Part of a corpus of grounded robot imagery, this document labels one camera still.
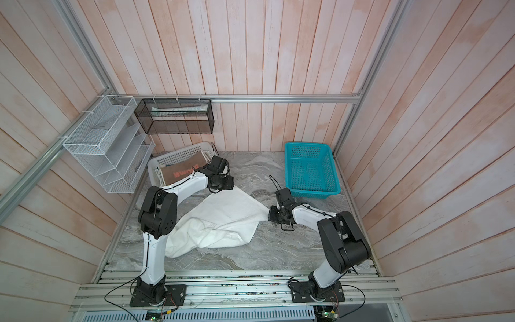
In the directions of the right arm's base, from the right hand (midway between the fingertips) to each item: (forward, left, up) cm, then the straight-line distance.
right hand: (271, 215), depth 95 cm
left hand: (+13, +21, +5) cm, 26 cm away
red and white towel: (+19, +52, +9) cm, 56 cm away
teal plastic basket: (+30, -24, -2) cm, 38 cm away
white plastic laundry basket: (+38, +38, +8) cm, 55 cm away
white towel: (-3, +23, +1) cm, 23 cm away
